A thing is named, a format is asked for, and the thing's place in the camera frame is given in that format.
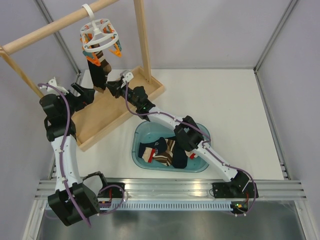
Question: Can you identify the teal plastic basin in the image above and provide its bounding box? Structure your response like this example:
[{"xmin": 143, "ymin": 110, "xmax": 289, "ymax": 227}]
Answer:
[{"xmin": 131, "ymin": 121, "xmax": 209, "ymax": 173}]

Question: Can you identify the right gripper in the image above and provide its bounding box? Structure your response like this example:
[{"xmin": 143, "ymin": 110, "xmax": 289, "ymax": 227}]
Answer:
[{"xmin": 103, "ymin": 80, "xmax": 139, "ymax": 109}]

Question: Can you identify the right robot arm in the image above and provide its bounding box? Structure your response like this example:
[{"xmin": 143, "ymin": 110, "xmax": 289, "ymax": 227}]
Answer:
[{"xmin": 104, "ymin": 78, "xmax": 258, "ymax": 197}]

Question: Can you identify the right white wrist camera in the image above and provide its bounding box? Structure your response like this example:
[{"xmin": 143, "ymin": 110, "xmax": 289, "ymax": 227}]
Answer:
[{"xmin": 120, "ymin": 70, "xmax": 134, "ymax": 84}]

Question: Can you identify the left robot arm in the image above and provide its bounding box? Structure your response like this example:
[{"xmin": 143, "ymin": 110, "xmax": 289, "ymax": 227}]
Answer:
[{"xmin": 39, "ymin": 79, "xmax": 110, "ymax": 226}]

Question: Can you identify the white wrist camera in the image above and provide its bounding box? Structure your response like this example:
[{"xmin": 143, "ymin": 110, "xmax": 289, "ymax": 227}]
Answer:
[
  {"xmin": 120, "ymin": 70, "xmax": 134, "ymax": 84},
  {"xmin": 38, "ymin": 77, "xmax": 69, "ymax": 95}
]

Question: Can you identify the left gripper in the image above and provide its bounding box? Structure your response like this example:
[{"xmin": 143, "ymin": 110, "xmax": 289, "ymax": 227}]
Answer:
[{"xmin": 56, "ymin": 83, "xmax": 95, "ymax": 119}]

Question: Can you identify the wooden hanging rack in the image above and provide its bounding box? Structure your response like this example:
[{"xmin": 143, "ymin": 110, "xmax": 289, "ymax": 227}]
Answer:
[{"xmin": 0, "ymin": 0, "xmax": 165, "ymax": 152}]

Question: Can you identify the purple cable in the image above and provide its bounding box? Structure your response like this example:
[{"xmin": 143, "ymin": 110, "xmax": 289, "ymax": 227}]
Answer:
[
  {"xmin": 37, "ymin": 82, "xmax": 92, "ymax": 228},
  {"xmin": 124, "ymin": 81, "xmax": 257, "ymax": 201}
]

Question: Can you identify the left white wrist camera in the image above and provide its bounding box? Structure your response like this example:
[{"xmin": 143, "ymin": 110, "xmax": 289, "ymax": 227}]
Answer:
[{"xmin": 38, "ymin": 77, "xmax": 69, "ymax": 95}]

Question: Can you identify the yellow-orange clothes peg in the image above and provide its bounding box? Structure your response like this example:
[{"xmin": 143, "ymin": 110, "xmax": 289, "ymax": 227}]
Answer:
[{"xmin": 109, "ymin": 48, "xmax": 122, "ymax": 58}]

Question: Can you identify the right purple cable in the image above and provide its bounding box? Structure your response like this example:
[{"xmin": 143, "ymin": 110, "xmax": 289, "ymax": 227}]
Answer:
[{"xmin": 124, "ymin": 81, "xmax": 257, "ymax": 201}]

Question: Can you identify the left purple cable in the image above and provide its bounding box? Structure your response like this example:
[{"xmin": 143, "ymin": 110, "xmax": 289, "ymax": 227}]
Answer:
[{"xmin": 37, "ymin": 82, "xmax": 92, "ymax": 228}]

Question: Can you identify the white slotted cable duct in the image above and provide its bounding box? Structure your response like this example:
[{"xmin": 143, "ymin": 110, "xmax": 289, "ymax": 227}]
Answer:
[{"xmin": 44, "ymin": 201, "xmax": 232, "ymax": 211}]

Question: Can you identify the brown striped sock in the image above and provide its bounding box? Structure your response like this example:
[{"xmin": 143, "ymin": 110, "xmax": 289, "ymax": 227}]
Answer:
[
  {"xmin": 152, "ymin": 137, "xmax": 178, "ymax": 168},
  {"xmin": 94, "ymin": 50, "xmax": 112, "ymax": 93}
]

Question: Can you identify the white round clip hanger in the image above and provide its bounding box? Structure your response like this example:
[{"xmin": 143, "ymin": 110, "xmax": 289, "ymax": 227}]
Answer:
[{"xmin": 80, "ymin": 4, "xmax": 119, "ymax": 53}]

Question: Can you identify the orange clothes peg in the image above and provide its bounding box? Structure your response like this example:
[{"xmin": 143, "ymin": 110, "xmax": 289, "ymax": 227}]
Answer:
[{"xmin": 86, "ymin": 54, "xmax": 101, "ymax": 67}]

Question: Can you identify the aluminium mounting rail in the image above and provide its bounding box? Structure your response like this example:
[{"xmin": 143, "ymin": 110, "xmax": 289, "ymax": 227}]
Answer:
[{"xmin": 34, "ymin": 177, "xmax": 308, "ymax": 201}]

